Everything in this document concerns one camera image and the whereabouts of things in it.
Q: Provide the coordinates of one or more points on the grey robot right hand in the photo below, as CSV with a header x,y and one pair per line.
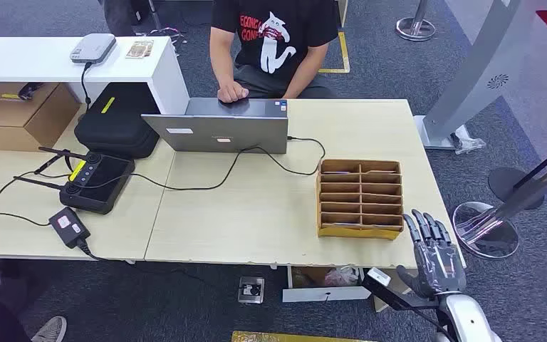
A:
x,y
436,264

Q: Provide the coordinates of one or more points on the person's right hand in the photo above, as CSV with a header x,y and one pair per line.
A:
x,y
231,92

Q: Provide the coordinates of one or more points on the person's right forearm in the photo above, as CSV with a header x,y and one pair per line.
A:
x,y
221,56

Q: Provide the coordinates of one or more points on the person's left forearm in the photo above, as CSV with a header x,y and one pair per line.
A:
x,y
306,71

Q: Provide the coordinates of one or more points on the person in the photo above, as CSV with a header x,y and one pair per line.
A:
x,y
273,37

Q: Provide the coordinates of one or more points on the brown compartment card organizer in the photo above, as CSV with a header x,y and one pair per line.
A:
x,y
359,231

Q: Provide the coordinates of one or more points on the person's leg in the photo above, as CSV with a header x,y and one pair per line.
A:
x,y
118,16

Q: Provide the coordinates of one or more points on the grey laptop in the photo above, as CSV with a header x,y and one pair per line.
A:
x,y
235,132

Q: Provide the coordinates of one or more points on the chrome stanchion with mirrored base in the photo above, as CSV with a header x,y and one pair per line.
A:
x,y
486,231

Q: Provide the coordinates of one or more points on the crumpled plastic bag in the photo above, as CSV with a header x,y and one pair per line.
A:
x,y
342,277

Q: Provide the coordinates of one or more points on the white desk drawer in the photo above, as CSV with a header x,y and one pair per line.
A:
x,y
325,294

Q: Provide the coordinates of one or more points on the black zippered carrying case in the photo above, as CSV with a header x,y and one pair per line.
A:
x,y
118,122

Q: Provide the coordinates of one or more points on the yellow floor tape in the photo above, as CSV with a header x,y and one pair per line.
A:
x,y
344,52

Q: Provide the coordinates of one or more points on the clear plastic wrap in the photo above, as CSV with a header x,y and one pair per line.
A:
x,y
469,144

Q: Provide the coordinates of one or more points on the grey router box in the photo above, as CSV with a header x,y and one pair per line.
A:
x,y
93,47

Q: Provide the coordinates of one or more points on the black remote controller with antennas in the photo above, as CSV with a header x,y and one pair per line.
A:
x,y
99,181

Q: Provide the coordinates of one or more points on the yellow floor strip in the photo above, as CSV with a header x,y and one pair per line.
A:
x,y
283,337

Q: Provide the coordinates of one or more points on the metal floor socket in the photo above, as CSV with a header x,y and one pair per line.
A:
x,y
251,289

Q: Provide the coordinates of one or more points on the white counter shelf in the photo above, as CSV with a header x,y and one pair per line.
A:
x,y
42,59

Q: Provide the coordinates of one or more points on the silver gate pillar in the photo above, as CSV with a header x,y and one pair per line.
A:
x,y
481,71

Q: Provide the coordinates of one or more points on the small black object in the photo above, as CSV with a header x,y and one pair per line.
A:
x,y
29,89

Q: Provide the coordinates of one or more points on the black power adapter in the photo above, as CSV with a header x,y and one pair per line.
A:
x,y
68,226

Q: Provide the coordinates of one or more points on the brown cardboard box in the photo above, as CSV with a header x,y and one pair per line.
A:
x,y
18,118

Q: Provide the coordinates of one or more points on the grey shoe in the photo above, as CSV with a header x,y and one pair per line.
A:
x,y
50,330

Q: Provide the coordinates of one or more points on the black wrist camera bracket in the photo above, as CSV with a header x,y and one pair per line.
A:
x,y
379,281

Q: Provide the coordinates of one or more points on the black stanchion post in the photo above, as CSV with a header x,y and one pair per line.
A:
x,y
509,184

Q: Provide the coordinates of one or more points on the chrome stanchion post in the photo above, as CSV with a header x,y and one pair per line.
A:
x,y
415,28

